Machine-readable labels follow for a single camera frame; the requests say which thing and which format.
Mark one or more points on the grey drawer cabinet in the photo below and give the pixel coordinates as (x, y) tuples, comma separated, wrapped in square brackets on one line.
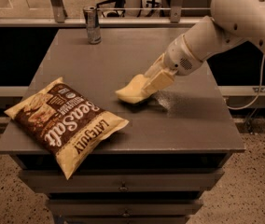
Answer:
[(107, 162)]

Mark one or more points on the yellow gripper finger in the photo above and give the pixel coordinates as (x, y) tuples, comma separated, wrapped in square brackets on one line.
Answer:
[(157, 68), (158, 80)]

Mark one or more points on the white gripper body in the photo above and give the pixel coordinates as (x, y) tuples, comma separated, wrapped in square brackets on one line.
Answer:
[(179, 59)]

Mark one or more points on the yellow sponge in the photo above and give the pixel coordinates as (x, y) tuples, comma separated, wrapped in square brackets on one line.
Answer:
[(136, 91)]

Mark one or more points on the metal railing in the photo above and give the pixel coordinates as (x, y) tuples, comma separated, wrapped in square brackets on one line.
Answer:
[(112, 13)]

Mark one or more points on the brown chip bag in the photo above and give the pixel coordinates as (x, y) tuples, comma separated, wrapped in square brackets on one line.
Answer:
[(65, 123)]

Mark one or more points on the drawer with knob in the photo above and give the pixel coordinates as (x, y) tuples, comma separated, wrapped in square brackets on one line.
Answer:
[(124, 208), (121, 181)]

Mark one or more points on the upper drawer with knob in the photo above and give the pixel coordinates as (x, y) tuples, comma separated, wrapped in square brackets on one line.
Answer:
[(121, 181)]

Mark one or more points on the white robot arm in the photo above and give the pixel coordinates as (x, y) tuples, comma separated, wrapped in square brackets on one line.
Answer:
[(231, 23)]

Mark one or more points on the lower drawer with knob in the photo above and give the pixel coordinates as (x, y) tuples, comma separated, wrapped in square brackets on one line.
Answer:
[(124, 208)]

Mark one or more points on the silver drink can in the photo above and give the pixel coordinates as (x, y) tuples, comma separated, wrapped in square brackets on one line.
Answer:
[(92, 25)]

